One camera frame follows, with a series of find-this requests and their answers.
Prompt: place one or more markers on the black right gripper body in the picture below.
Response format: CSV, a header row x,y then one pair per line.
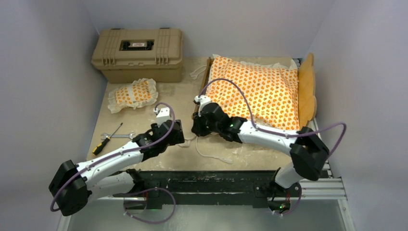
x,y
203,127

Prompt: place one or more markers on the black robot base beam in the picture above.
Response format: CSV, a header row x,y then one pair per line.
x,y
246,187

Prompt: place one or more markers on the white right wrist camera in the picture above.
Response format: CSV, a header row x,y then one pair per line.
x,y
201,101

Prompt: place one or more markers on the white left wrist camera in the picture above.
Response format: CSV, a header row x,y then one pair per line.
x,y
162,115

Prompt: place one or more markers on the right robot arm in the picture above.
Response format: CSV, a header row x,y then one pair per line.
x,y
308,153

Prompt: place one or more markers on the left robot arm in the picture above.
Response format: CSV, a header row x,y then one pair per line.
x,y
73,185

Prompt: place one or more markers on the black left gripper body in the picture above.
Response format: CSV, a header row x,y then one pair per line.
x,y
178,139

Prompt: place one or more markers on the silver open-end wrench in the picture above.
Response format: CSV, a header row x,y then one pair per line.
x,y
119,136

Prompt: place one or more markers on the yellow black screwdriver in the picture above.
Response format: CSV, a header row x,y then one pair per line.
x,y
98,149

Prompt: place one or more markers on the orange patterned white blanket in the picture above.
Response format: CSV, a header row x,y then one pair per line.
x,y
255,92

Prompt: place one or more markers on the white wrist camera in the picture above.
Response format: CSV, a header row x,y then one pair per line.
x,y
162,115
201,101

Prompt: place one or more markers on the tan plastic tool case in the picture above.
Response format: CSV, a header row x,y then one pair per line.
x,y
124,56

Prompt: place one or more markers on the wooden pet bed frame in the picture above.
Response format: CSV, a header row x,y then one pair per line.
x,y
307,92

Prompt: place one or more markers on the small orange patterned pillow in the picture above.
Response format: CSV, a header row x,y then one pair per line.
x,y
138,94

